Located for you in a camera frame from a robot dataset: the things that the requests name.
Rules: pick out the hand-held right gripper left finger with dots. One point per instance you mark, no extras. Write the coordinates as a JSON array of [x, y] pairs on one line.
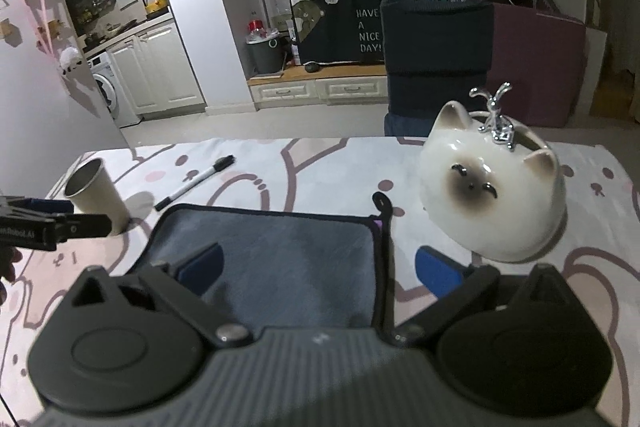
[[202, 268]]

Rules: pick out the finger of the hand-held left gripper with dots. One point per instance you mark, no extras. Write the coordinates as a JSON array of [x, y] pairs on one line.
[[82, 227], [40, 205]]

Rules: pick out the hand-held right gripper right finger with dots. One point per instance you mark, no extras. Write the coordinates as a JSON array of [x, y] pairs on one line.
[[439, 270]]

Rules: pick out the grey towel with black trim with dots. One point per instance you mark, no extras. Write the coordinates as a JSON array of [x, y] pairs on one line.
[[290, 257]]

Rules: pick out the person's left hand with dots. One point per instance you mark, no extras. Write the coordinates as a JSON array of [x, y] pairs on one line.
[[5, 268]]

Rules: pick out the metal cup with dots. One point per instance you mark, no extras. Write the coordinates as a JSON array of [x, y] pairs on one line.
[[95, 199]]

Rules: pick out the black and white marker pen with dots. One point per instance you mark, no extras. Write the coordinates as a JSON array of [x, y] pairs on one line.
[[192, 183]]

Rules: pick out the white ceramic cat bowl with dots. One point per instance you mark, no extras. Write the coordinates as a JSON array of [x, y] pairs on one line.
[[492, 202]]

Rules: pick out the white refrigerator with magnets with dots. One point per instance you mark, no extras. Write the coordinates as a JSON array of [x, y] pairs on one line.
[[40, 72]]

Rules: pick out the white washing machine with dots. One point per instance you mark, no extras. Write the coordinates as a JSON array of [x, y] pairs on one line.
[[112, 89]]

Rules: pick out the silver rabbit ornament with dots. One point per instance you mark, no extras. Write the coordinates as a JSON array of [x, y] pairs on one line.
[[495, 122]]

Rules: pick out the white kitchen cabinet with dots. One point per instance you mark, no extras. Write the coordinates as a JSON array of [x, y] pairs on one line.
[[160, 67]]

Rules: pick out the black built-in oven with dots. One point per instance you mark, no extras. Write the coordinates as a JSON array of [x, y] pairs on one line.
[[87, 2]]

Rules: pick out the white drawer bench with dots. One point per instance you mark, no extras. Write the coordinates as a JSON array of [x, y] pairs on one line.
[[320, 89]]

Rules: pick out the dark covered chair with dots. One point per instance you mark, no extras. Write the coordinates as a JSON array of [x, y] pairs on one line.
[[435, 52]]

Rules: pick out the grey trash bin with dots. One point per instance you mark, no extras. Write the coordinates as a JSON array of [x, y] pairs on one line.
[[267, 57]]

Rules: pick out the maroon box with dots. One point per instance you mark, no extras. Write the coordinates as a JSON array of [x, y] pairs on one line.
[[537, 67]]

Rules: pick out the small dark round object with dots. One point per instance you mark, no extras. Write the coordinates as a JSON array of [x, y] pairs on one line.
[[312, 67]]

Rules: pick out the red lid jar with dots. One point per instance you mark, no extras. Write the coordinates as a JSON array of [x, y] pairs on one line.
[[256, 29]]

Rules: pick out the black printed cloth curtain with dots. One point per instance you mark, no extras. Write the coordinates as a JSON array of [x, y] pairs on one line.
[[340, 27]]

